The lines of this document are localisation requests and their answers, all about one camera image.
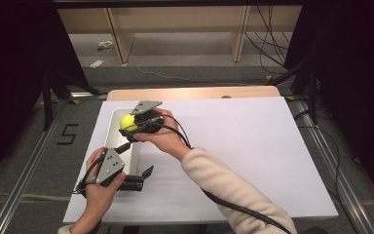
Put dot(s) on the small white device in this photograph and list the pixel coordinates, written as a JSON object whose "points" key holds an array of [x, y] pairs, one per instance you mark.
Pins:
{"points": [[105, 45]]}

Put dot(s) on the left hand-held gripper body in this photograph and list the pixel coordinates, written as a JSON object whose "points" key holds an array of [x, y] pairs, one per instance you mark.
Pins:
{"points": [[109, 165]]}

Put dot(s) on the person's right hand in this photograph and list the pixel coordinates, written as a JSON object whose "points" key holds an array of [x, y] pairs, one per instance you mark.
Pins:
{"points": [[165, 138]]}

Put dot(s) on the white plastic bin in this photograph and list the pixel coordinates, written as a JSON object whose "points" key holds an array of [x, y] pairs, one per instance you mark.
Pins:
{"points": [[113, 143]]}

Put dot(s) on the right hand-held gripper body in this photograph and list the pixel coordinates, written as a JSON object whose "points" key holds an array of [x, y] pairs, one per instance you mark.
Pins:
{"points": [[147, 113]]}

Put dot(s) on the wooden table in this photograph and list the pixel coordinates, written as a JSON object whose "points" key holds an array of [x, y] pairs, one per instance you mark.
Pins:
{"points": [[191, 92]]}

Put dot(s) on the yellow tennis ball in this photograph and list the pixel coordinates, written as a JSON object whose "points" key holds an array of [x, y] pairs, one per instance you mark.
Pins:
{"points": [[127, 123]]}

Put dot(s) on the wooden shelf unit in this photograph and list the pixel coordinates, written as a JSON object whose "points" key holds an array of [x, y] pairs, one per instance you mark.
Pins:
{"points": [[178, 19]]}

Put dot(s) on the white board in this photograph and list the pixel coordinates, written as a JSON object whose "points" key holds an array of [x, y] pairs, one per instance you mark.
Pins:
{"points": [[240, 136]]}

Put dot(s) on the person's left hand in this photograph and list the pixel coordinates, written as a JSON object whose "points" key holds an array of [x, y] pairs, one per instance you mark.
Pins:
{"points": [[97, 196]]}

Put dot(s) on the black metal stand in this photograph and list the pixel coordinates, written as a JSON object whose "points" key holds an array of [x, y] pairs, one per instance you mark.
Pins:
{"points": [[311, 97], [47, 100]]}

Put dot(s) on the white paper strip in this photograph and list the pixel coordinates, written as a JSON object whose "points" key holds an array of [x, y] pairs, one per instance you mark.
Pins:
{"points": [[96, 63]]}

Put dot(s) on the aluminium rail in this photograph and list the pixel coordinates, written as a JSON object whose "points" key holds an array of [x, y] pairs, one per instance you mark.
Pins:
{"points": [[341, 182], [22, 185]]}

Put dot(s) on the dark curtain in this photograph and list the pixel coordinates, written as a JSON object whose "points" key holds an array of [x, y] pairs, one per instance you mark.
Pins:
{"points": [[357, 81], [13, 65]]}

